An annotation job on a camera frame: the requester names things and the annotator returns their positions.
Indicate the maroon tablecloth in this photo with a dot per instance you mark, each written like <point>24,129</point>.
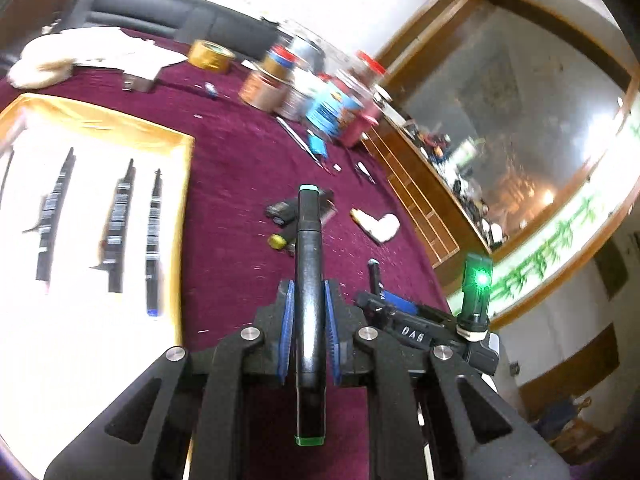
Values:
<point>225,185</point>

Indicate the black art marker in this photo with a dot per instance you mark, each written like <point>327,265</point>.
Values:
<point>117,225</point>
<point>55,210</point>
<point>154,240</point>

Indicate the grey-lidded container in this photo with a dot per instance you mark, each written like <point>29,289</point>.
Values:
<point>305,50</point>

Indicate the green-capped black marker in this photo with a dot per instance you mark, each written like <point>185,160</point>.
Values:
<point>309,260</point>

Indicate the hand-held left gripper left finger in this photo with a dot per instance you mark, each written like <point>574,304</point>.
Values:
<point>285,332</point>

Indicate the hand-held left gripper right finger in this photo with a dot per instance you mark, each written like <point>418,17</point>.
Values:
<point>332,332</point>

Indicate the wooden brick-pattern counter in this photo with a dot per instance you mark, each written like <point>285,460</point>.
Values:
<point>415,200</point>

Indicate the black chair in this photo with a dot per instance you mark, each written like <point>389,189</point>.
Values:
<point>150,15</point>

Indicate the white cloth bundle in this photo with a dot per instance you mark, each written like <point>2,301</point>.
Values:
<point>75,55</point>

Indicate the blue cartoon snack jar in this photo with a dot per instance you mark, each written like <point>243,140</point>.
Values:
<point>330,110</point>

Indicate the black gadget with yellow knob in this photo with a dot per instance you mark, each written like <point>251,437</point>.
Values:
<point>282,210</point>

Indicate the clear cup with orange contents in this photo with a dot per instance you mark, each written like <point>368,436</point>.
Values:
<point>260,90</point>

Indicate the white jar with label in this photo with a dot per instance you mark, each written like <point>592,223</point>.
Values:
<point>297,97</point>

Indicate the small blue cap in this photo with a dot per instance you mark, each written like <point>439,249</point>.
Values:
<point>210,90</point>

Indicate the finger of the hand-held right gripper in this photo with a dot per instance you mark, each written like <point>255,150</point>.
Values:
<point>397,305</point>
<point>375,277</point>

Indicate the red-lidded jar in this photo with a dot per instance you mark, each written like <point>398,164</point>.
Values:
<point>282,60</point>

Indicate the wood-framed glass panel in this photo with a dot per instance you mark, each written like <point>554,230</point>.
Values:
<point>525,85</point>

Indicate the metal nail clipper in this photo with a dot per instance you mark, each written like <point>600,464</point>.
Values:
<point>364,171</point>

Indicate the gold tape roll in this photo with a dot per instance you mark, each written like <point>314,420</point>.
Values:
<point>210,57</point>

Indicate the gold-edged white box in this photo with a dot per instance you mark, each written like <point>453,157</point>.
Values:
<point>90,360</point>

